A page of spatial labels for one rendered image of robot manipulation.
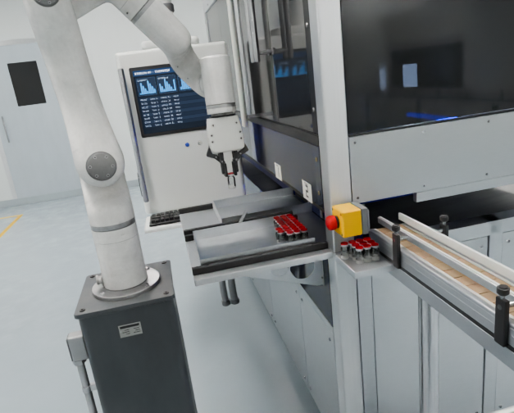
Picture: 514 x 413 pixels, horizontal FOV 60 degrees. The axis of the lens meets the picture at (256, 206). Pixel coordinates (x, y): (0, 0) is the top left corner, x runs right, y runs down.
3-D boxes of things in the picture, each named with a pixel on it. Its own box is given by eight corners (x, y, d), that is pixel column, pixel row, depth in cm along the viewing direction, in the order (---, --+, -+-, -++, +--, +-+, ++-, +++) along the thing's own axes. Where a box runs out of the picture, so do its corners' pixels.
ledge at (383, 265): (380, 251, 129) (379, 245, 129) (404, 268, 117) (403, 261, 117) (335, 260, 127) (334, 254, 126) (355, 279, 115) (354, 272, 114)
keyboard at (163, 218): (234, 204, 214) (234, 199, 214) (238, 211, 201) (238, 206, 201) (150, 218, 208) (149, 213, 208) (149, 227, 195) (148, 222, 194)
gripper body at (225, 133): (236, 110, 131) (241, 147, 133) (202, 114, 129) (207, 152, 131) (242, 109, 124) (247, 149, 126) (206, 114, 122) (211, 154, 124)
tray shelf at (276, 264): (288, 196, 196) (288, 192, 195) (357, 252, 130) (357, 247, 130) (179, 215, 187) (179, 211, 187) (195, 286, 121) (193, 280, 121)
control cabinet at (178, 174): (241, 190, 240) (220, 36, 218) (247, 199, 222) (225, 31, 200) (146, 206, 233) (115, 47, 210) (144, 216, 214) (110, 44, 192)
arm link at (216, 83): (201, 106, 129) (211, 105, 120) (193, 59, 126) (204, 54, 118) (228, 103, 132) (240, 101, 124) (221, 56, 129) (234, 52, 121)
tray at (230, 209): (291, 194, 191) (290, 187, 190) (311, 211, 166) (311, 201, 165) (212, 208, 185) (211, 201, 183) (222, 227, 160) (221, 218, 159)
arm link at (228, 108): (234, 102, 131) (235, 113, 131) (204, 106, 129) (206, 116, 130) (239, 102, 123) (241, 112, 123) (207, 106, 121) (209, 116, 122)
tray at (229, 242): (290, 222, 157) (289, 213, 156) (316, 248, 132) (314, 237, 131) (193, 240, 151) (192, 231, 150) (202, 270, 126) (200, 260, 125)
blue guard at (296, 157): (222, 136, 312) (219, 110, 307) (325, 208, 129) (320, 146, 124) (221, 136, 312) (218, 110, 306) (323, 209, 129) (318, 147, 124)
